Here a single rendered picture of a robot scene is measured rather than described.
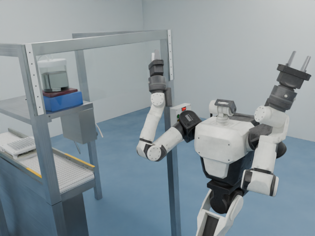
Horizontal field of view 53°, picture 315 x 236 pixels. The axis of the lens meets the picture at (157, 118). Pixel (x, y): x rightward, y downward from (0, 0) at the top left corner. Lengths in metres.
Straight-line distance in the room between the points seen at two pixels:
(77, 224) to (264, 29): 3.80
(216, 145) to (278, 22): 3.53
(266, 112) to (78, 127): 1.07
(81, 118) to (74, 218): 0.71
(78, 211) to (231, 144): 1.17
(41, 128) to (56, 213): 0.49
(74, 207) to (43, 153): 0.59
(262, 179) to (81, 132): 1.06
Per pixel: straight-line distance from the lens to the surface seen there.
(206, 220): 1.75
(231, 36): 5.25
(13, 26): 5.24
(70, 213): 2.18
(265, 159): 1.24
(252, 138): 1.46
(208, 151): 1.55
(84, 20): 5.78
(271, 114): 1.26
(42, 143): 1.69
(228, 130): 1.49
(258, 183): 1.26
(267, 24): 4.95
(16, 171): 2.35
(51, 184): 1.78
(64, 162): 2.22
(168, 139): 1.60
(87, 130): 1.88
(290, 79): 1.27
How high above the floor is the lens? 1.78
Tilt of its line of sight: 17 degrees down
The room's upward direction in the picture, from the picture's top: 4 degrees counter-clockwise
